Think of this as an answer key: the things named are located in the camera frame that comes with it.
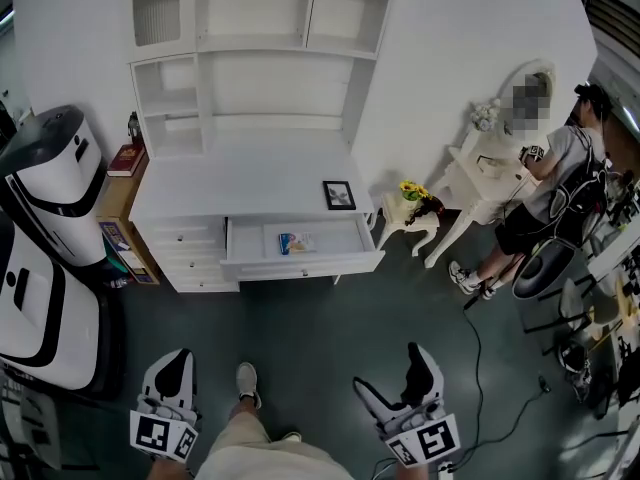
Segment brown cardboard box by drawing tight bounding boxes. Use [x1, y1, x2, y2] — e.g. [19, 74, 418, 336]
[95, 156, 162, 286]

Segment black picture frame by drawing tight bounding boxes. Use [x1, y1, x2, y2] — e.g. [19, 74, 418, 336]
[322, 180, 358, 212]

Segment white black machine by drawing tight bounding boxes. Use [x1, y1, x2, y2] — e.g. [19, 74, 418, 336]
[0, 104, 110, 270]
[0, 211, 127, 402]

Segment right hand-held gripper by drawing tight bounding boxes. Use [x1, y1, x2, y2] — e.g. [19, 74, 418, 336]
[352, 341, 462, 468]

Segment cluttered white table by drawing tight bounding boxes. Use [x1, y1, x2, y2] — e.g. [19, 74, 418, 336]
[582, 180, 640, 422]

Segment person's beige shorts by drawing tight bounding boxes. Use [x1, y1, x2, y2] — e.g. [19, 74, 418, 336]
[193, 406, 357, 480]

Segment small blue white item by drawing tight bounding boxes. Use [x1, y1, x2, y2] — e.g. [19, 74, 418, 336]
[278, 231, 318, 258]

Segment small white side table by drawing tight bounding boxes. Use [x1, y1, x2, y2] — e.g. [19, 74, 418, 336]
[374, 190, 442, 258]

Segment white desk drawer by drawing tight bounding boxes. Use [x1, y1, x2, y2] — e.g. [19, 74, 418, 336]
[219, 216, 387, 284]

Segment white dressing table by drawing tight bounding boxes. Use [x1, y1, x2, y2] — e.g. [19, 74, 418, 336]
[423, 128, 545, 270]

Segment red book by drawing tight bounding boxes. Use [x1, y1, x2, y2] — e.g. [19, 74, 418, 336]
[105, 143, 147, 179]

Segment yellow sunflower bouquet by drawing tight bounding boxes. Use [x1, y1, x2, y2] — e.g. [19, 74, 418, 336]
[398, 179, 432, 203]

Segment person's left forearm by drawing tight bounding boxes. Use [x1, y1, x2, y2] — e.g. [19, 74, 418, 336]
[148, 458, 194, 480]

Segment black round chair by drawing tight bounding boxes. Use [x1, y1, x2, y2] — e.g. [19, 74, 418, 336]
[511, 236, 602, 335]

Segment white hutch shelf cabinet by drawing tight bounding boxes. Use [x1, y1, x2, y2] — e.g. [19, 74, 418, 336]
[125, 0, 400, 160]

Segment white flower bouquet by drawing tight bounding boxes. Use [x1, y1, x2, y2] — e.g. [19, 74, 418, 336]
[469, 98, 502, 134]

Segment white framed mirror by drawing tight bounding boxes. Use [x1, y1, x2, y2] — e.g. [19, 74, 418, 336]
[498, 58, 558, 138]

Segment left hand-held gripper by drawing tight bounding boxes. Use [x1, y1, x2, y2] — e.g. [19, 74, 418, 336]
[129, 348, 204, 465]

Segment white desk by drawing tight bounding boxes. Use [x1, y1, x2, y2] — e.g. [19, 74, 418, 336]
[128, 145, 387, 295]

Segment black floor cable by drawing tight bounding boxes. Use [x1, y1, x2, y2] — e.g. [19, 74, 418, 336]
[461, 287, 552, 472]

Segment person's leg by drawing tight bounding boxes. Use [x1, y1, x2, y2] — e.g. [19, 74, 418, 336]
[228, 396, 262, 425]

